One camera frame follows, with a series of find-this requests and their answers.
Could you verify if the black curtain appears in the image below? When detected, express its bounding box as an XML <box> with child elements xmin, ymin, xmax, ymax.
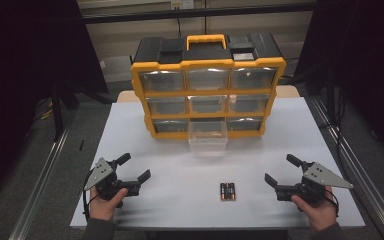
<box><xmin>294</xmin><ymin>0</ymin><xmax>384</xmax><ymax>166</ymax></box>
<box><xmin>0</xmin><ymin>0</ymin><xmax>110</xmax><ymax>204</ymax></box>

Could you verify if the yellow and black organizer case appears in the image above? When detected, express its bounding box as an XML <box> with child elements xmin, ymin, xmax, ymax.
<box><xmin>130</xmin><ymin>32</ymin><xmax>287</xmax><ymax>141</ymax></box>

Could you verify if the person's left hand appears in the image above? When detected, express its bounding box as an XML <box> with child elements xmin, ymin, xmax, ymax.
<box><xmin>89</xmin><ymin>186</ymin><xmax>129</xmax><ymax>223</ymax></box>

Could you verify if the person's right hand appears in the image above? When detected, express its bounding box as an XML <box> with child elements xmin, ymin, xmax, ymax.
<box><xmin>290</xmin><ymin>185</ymin><xmax>338</xmax><ymax>233</ymax></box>

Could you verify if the black metal stand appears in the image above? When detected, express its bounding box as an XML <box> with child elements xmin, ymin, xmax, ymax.
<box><xmin>50</xmin><ymin>74</ymin><xmax>81</xmax><ymax>142</ymax></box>

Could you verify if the clear plastic drawer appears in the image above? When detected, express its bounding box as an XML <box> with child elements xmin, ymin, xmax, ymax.
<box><xmin>188</xmin><ymin>119</ymin><xmax>229</xmax><ymax>157</ymax></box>

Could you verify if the grid of clear small drawers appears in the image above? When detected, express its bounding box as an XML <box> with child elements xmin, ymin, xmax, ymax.
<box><xmin>139</xmin><ymin>67</ymin><xmax>277</xmax><ymax>133</ymax></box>

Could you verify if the white wall socket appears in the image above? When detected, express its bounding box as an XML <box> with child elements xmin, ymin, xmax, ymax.
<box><xmin>170</xmin><ymin>0</ymin><xmax>195</xmax><ymax>10</ymax></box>

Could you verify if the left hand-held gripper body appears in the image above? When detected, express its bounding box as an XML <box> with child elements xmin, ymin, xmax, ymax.
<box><xmin>83</xmin><ymin>157</ymin><xmax>142</xmax><ymax>201</ymax></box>

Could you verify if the black floor cable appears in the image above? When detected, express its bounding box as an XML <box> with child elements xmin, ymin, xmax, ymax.
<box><xmin>319</xmin><ymin>89</ymin><xmax>349</xmax><ymax>169</ymax></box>

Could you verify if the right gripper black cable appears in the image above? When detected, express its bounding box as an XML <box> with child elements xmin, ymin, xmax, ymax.
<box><xmin>325</xmin><ymin>189</ymin><xmax>340</xmax><ymax>218</ymax></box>

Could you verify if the yellow cable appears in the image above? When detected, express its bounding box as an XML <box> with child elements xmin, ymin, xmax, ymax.
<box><xmin>37</xmin><ymin>99</ymin><xmax>54</xmax><ymax>122</ymax></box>

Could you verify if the black horizontal bar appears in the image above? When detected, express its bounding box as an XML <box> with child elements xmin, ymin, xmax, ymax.
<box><xmin>80</xmin><ymin>2</ymin><xmax>317</xmax><ymax>25</ymax></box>

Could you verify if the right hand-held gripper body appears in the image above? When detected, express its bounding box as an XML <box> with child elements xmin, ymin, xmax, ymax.
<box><xmin>275</xmin><ymin>161</ymin><xmax>355</xmax><ymax>205</ymax></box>

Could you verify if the metal floor rail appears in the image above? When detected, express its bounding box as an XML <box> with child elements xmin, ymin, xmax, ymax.
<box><xmin>308</xmin><ymin>96</ymin><xmax>384</xmax><ymax>240</ymax></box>
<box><xmin>8</xmin><ymin>128</ymin><xmax>70</xmax><ymax>240</ymax></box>

